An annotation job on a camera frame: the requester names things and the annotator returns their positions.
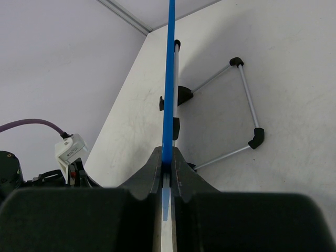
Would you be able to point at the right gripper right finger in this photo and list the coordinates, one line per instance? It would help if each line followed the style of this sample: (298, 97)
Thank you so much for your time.
(185, 181)

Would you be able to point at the blue framed whiteboard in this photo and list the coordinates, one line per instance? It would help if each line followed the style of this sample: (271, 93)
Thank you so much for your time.
(167, 137)

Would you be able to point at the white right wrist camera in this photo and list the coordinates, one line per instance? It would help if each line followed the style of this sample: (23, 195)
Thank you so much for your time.
(68, 150)

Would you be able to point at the left aluminium frame post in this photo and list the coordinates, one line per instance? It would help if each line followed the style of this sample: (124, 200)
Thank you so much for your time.
(127, 16)

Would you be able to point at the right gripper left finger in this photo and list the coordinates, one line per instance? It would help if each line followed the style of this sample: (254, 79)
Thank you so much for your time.
(147, 179)

